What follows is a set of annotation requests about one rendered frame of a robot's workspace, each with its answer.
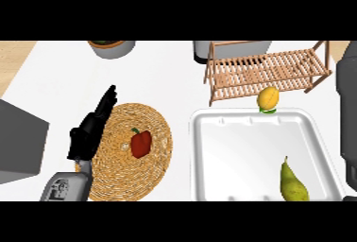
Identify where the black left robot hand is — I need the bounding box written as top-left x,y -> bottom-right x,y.
64,84 -> 118,163

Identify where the white plastic tray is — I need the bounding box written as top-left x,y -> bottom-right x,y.
188,107 -> 346,202

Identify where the yellow lemon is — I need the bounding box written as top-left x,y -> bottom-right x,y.
256,86 -> 281,114

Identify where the wooden slatted tiered shelf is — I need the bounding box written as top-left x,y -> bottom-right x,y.
202,41 -> 334,108

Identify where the round woven wicker placemat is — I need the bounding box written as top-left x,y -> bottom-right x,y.
73,102 -> 174,202

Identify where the red bell pepper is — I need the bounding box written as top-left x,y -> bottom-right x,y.
129,128 -> 153,160

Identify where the grey box appliance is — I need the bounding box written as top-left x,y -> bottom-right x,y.
0,98 -> 51,185

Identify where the grey plant pot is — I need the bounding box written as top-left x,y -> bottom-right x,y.
87,41 -> 137,60

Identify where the grey canister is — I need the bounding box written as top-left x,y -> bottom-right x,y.
191,41 -> 272,65

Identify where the green pear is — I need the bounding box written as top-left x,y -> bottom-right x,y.
278,155 -> 311,202

